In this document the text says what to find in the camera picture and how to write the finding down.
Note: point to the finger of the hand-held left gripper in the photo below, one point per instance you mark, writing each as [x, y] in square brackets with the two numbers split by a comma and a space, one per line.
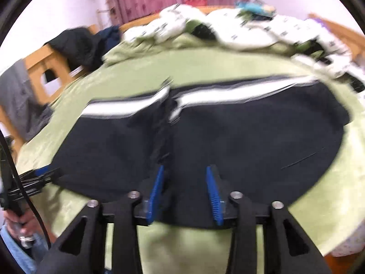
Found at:
[40, 178]

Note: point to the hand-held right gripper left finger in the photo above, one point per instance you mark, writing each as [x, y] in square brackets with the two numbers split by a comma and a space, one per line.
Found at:
[155, 194]

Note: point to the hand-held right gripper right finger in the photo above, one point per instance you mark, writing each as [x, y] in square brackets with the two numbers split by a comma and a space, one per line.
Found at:
[214, 197]

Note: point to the black pants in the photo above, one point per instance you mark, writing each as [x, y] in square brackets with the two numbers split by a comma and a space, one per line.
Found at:
[242, 148]

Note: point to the person's left hand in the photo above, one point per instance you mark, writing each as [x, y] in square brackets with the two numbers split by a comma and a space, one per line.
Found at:
[24, 229]

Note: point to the person's blue jeans leg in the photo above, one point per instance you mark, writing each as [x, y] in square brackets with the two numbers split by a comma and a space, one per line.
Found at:
[17, 251]

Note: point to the grey denim garment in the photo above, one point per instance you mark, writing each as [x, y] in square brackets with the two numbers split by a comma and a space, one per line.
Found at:
[20, 100]

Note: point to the black jacket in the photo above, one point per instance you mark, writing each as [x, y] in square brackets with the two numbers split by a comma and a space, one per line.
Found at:
[77, 47]

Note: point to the green plush bed sheet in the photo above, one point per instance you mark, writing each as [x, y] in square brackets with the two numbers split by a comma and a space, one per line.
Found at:
[256, 62]

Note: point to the green folded blanket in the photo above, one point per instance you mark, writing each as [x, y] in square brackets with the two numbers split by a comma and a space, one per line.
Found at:
[148, 50]

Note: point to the navy garment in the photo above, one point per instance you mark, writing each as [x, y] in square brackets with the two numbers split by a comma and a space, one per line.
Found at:
[109, 38]

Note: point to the white floral duvet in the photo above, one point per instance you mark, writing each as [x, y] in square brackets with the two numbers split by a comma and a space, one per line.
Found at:
[256, 31]

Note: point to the teal cushion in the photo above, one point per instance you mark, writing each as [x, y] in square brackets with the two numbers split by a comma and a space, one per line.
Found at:
[253, 7]

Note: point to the purple fluffy cushion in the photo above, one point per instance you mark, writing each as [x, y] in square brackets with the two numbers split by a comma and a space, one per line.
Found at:
[320, 21]

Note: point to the wooden bed frame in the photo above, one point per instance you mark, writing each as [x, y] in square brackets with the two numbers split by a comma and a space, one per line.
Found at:
[40, 62]

